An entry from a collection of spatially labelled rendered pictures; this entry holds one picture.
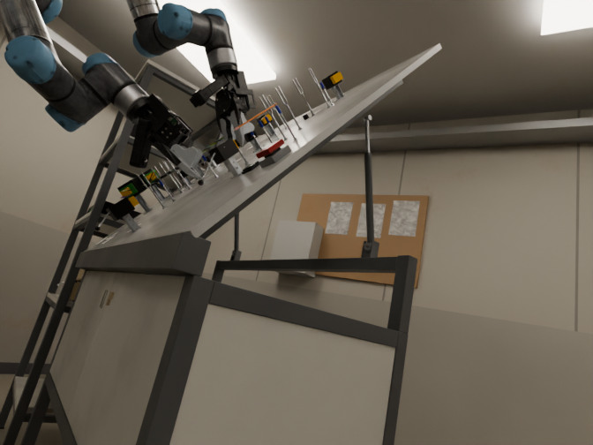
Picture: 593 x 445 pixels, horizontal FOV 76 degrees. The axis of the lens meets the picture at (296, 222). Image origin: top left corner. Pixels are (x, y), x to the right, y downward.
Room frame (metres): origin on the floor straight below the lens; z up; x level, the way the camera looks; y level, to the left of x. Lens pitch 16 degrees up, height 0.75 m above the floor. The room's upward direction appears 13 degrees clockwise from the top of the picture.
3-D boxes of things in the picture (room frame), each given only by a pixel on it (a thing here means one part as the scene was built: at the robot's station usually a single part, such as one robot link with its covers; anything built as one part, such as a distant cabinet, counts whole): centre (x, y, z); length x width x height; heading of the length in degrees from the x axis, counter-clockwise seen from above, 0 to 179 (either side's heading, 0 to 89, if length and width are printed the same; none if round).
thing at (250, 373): (1.32, 0.23, 0.60); 1.17 x 0.58 x 0.40; 35
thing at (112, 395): (0.92, 0.32, 0.60); 0.55 x 0.03 x 0.39; 35
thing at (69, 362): (1.37, 0.63, 0.60); 0.55 x 0.02 x 0.39; 35
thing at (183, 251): (1.13, 0.50, 0.83); 1.18 x 0.05 x 0.06; 35
